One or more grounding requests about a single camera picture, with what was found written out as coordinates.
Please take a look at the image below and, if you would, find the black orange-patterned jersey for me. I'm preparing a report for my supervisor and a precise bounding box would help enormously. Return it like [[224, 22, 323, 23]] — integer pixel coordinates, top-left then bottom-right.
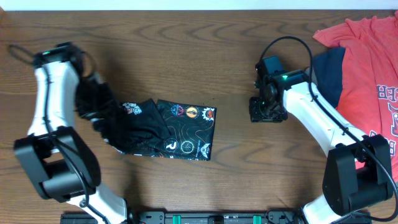
[[92, 99, 217, 161]]

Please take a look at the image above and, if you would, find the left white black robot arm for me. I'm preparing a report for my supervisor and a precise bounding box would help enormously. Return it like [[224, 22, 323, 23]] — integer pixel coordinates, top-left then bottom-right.
[[14, 42, 135, 223]]

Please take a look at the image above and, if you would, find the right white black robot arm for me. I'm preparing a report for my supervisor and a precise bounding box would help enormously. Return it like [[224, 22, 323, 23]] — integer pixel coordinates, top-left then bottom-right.
[[249, 70, 396, 223]]

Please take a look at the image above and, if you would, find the grey garment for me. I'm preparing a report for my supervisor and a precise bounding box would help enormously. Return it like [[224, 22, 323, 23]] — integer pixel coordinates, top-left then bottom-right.
[[305, 67, 317, 85]]

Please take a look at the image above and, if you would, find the navy blue garment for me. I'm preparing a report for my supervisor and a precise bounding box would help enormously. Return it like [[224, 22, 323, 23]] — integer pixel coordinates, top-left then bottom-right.
[[313, 47, 345, 108]]

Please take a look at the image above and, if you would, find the red printed t-shirt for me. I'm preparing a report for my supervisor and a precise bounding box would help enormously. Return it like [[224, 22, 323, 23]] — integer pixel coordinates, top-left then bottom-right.
[[313, 15, 397, 179]]

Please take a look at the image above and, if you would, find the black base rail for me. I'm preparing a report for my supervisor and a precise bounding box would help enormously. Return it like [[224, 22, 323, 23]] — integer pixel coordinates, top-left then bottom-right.
[[60, 208, 373, 224]]

